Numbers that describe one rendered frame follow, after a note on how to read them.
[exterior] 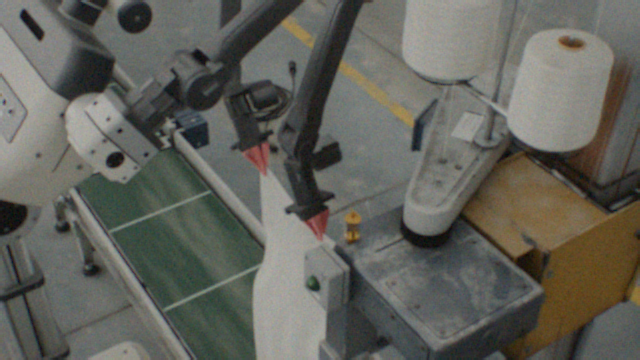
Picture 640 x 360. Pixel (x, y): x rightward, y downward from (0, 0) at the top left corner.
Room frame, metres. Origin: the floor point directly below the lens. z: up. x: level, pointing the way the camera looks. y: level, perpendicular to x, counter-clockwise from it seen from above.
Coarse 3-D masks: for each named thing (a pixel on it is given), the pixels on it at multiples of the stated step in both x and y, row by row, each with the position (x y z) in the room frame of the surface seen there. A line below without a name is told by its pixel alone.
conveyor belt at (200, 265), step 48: (96, 192) 2.24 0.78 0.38; (144, 192) 2.25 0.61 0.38; (192, 192) 2.25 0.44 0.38; (144, 240) 2.00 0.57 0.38; (192, 240) 2.00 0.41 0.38; (240, 240) 2.01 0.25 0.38; (144, 288) 1.86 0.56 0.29; (192, 288) 1.78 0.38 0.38; (240, 288) 1.79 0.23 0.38; (192, 336) 1.59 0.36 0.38; (240, 336) 1.59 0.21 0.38
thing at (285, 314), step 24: (264, 192) 1.55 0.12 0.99; (264, 216) 1.56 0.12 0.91; (288, 216) 1.43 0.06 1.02; (288, 240) 1.44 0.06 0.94; (312, 240) 1.34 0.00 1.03; (264, 264) 1.47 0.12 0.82; (288, 264) 1.42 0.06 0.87; (264, 288) 1.40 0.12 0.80; (288, 288) 1.37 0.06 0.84; (264, 312) 1.39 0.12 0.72; (288, 312) 1.32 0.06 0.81; (312, 312) 1.29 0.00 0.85; (264, 336) 1.39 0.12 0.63; (288, 336) 1.28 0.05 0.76; (312, 336) 1.24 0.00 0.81
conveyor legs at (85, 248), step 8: (80, 232) 2.19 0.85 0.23; (80, 240) 2.19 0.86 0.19; (88, 240) 2.20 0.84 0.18; (80, 248) 2.19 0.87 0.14; (88, 248) 2.20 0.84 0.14; (80, 256) 2.21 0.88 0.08; (88, 256) 2.20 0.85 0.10; (88, 264) 2.21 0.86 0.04; (88, 272) 2.20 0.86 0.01; (96, 272) 2.20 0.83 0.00
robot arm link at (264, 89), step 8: (232, 80) 1.65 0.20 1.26; (264, 80) 1.68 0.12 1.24; (232, 88) 1.64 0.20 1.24; (240, 88) 1.65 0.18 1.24; (248, 88) 1.66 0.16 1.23; (256, 88) 1.67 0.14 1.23; (264, 88) 1.67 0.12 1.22; (272, 88) 1.67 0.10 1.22; (256, 96) 1.65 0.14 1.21; (264, 96) 1.65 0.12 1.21; (272, 96) 1.66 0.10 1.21; (256, 104) 1.64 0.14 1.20; (264, 104) 1.65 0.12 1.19; (272, 104) 1.66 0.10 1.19
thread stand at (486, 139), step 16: (512, 0) 1.22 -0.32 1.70; (512, 16) 1.21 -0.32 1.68; (432, 80) 1.28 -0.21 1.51; (448, 80) 1.28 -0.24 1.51; (464, 80) 1.28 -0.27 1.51; (496, 80) 1.22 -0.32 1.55; (480, 96) 1.23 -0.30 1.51; (496, 96) 1.21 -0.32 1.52; (496, 112) 1.20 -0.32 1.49; (480, 144) 1.20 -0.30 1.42; (496, 144) 1.20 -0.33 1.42; (528, 144) 1.08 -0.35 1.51; (560, 160) 1.05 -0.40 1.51
